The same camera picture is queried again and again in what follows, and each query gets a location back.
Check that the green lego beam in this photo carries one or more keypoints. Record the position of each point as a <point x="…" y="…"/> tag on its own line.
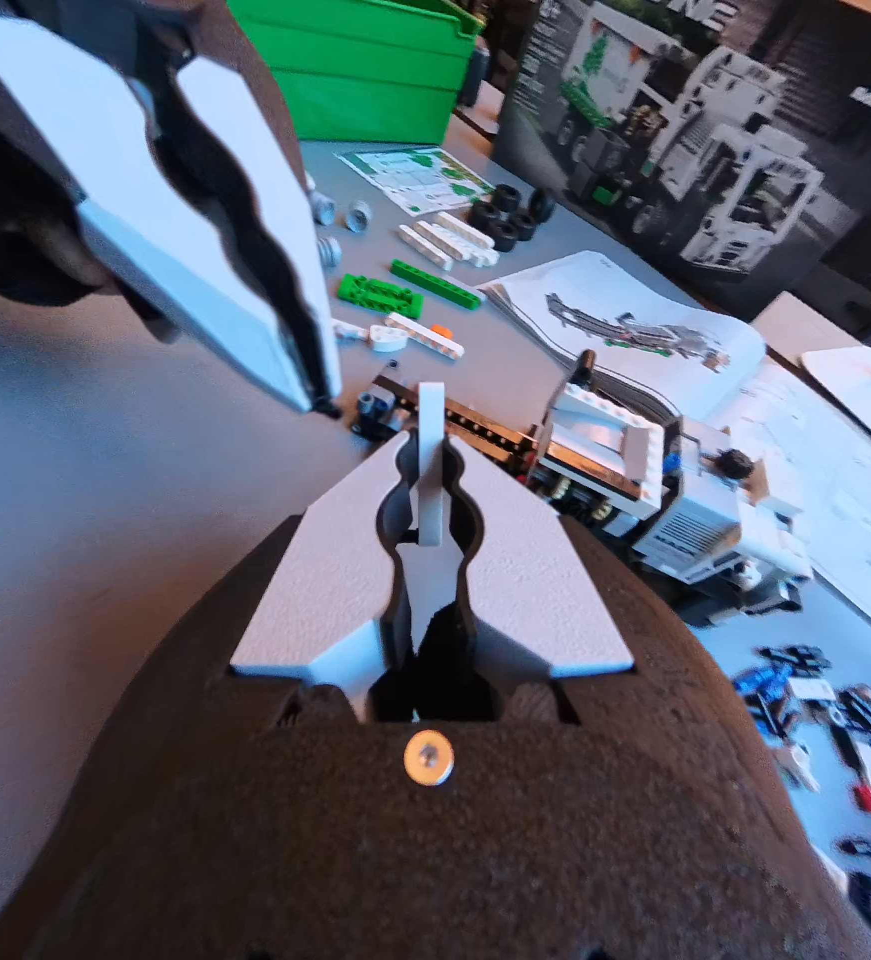
<point x="435" y="283"/>

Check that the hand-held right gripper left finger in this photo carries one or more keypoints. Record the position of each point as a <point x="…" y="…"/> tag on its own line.
<point x="323" y="592"/>

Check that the pile of small lego pins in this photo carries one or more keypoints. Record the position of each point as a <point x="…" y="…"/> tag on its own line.
<point x="840" y="720"/>

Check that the green white sticker sheet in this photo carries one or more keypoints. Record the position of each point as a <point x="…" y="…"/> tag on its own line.
<point x="413" y="180"/>

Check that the green lego frame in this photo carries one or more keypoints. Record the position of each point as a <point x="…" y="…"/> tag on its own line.
<point x="379" y="294"/>

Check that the white lego connector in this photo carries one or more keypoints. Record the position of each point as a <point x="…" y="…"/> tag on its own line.
<point x="387" y="339"/>

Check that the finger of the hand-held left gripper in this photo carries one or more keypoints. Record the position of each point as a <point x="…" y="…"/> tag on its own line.
<point x="105" y="150"/>
<point x="270" y="195"/>

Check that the lego instruction booklet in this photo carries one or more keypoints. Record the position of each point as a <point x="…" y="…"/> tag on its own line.
<point x="630" y="315"/>

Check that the black lego tyre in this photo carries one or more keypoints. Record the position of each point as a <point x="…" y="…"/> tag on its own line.
<point x="503" y="237"/>
<point x="507" y="199"/>
<point x="542" y="204"/>
<point x="523" y="226"/>
<point x="483" y="216"/>

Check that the dark grey container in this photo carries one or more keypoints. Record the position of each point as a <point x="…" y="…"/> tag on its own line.
<point x="474" y="71"/>

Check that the small white lego piece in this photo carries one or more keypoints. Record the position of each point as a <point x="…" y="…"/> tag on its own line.
<point x="349" y="330"/>

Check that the white lego truck model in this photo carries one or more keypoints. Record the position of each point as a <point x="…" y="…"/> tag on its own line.
<point x="668" y="510"/>

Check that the black lego set box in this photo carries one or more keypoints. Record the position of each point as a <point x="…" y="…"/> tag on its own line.
<point x="705" y="150"/>

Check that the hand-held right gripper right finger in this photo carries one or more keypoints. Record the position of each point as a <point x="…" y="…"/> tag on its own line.
<point x="540" y="600"/>

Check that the instruction sign on stand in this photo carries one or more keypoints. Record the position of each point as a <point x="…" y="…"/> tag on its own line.
<point x="863" y="390"/>

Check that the thin white lego plate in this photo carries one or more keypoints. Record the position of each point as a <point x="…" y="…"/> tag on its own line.
<point x="433" y="465"/>

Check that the green plastic bin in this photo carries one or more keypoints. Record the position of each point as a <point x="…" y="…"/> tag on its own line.
<point x="360" y="75"/>

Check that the grey lego hub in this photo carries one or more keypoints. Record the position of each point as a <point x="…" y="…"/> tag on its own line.
<point x="323" y="208"/>
<point x="330" y="253"/>
<point x="359" y="217"/>

